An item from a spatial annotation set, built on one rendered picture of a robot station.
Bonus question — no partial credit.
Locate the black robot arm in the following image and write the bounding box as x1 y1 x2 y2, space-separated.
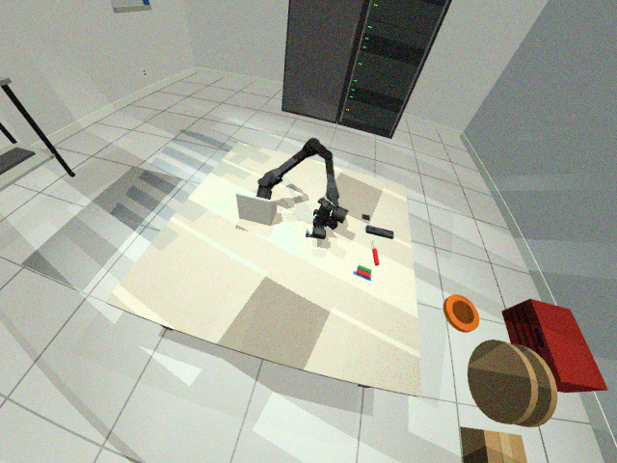
256 137 349 230

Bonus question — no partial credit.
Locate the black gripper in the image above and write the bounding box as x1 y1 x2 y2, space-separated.
312 209 330 239

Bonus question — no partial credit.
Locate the red screwdriver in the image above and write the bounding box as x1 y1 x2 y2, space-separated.
372 240 380 265

